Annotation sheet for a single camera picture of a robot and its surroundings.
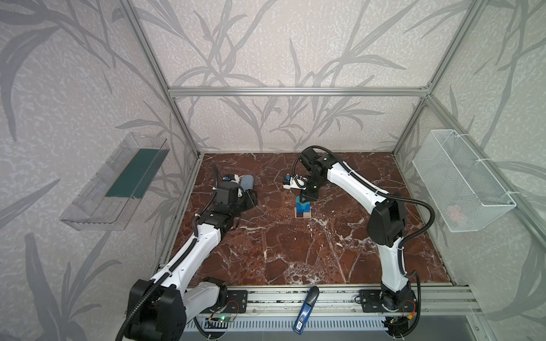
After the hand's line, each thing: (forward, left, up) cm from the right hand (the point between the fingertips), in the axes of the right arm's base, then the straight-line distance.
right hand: (303, 188), depth 90 cm
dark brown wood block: (-7, +2, -11) cm, 13 cm away
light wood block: (-7, -2, -11) cm, 13 cm away
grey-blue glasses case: (+11, +27, -11) cm, 31 cm away
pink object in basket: (-15, -52, +8) cm, 54 cm away
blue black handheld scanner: (-43, +1, -8) cm, 44 cm away
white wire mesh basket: (-16, -47, +21) cm, 54 cm away
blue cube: (-6, +2, -8) cm, 10 cm away
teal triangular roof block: (-7, 0, -1) cm, 7 cm away
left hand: (-4, +19, +6) cm, 20 cm away
